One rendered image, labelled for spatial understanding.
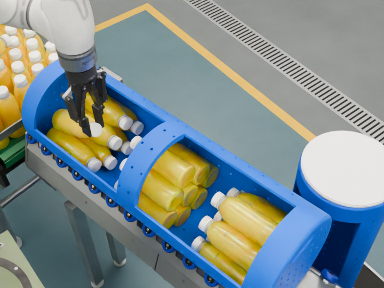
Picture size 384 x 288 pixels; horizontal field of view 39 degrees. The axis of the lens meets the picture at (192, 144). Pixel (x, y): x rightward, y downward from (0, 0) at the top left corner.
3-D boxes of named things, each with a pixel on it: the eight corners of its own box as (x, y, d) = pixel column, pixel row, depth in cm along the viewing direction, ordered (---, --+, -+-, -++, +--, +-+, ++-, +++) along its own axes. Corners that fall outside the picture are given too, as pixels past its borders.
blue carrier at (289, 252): (260, 334, 131) (265, 288, 109) (37, 155, 170) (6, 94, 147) (324, 251, 143) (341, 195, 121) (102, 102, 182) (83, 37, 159)
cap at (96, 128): (88, 120, 145) (92, 121, 144) (100, 124, 148) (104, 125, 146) (84, 134, 145) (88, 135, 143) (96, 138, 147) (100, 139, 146)
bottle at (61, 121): (55, 105, 157) (86, 114, 144) (74, 111, 161) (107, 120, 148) (47, 127, 156) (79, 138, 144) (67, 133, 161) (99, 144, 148)
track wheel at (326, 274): (334, 284, 136) (338, 278, 135) (318, 274, 138) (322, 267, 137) (336, 283, 140) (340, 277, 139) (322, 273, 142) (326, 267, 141)
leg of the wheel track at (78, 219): (97, 291, 240) (71, 212, 193) (88, 283, 242) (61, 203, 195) (106, 282, 243) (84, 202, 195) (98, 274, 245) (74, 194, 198)
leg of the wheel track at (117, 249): (119, 270, 247) (100, 188, 199) (111, 262, 249) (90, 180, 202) (128, 261, 249) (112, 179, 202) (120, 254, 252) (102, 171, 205)
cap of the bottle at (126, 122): (126, 113, 154) (131, 116, 154) (130, 120, 158) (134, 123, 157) (117, 122, 153) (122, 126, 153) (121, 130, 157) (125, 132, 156)
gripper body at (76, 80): (75, 78, 124) (82, 106, 131) (103, 60, 128) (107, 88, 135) (55, 64, 127) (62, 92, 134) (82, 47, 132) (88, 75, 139)
